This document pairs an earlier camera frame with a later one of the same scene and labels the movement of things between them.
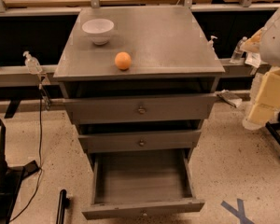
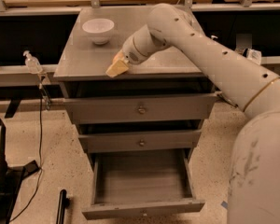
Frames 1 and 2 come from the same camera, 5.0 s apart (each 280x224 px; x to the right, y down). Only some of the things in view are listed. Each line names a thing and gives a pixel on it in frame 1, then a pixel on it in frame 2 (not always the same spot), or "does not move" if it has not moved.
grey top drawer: (111, 108) does not move
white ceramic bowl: (99, 30) does not move
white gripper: (276, 41) → (130, 53)
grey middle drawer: (96, 142) does not move
